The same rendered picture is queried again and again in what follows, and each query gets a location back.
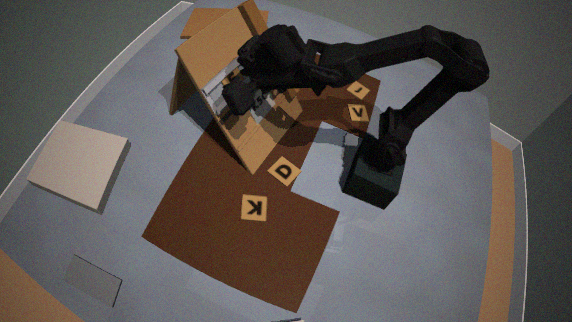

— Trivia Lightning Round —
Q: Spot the grey paper ticket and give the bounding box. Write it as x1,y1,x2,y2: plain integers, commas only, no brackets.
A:
249,89,275,125

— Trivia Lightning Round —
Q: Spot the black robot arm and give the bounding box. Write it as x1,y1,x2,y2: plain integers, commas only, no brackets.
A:
237,24,490,176

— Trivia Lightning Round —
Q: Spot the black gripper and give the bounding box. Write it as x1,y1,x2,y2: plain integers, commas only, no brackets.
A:
222,61,287,116

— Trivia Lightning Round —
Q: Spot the tan cardboard-coloured slanted board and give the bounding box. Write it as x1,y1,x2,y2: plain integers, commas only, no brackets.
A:
169,0,303,175

